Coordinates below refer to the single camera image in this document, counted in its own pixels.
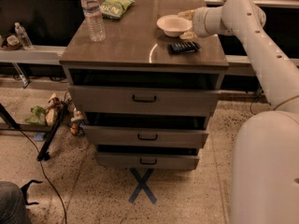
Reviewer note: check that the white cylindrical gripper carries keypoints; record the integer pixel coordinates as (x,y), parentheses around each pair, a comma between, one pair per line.
(198,22)

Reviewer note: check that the white paper bowl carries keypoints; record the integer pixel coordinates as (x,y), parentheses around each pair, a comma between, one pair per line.
(173,25)

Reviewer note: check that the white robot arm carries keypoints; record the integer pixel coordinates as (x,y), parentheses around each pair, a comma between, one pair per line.
(265,171)

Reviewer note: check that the clear plastic water bottle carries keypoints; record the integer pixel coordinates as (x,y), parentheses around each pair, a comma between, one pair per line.
(93,17)

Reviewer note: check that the small water bottle on ledge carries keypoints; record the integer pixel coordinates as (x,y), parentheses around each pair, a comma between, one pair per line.
(23,36)

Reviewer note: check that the dark blue snack packet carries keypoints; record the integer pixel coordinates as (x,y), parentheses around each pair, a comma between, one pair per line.
(183,47)

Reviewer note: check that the green chip bag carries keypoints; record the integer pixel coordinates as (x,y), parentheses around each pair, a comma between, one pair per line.
(115,9)

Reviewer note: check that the grey drawer cabinet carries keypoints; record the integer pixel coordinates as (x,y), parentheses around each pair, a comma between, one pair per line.
(135,55)

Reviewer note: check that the top grey drawer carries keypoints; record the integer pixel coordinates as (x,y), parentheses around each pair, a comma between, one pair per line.
(143,101)

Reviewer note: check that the grey drawer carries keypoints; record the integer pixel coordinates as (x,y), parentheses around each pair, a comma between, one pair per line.
(151,161)
(143,101)
(143,137)

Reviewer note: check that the middle grey drawer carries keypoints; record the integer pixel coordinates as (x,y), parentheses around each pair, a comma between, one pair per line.
(143,137)

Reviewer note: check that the bottom grey drawer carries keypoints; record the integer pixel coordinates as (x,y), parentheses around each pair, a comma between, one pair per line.
(151,161)

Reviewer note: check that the small figurine toy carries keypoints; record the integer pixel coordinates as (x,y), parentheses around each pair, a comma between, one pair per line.
(77,124)

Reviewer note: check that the blue tape cross mark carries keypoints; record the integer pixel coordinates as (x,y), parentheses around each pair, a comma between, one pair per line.
(142,185)

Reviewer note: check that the round object on ledge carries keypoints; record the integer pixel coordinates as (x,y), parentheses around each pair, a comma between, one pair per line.
(12,40)

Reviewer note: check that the green bag on floor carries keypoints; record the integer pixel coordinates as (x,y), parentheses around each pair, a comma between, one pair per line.
(38,116)

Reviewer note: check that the person knee in jeans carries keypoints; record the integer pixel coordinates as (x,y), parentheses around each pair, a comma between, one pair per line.
(12,206)

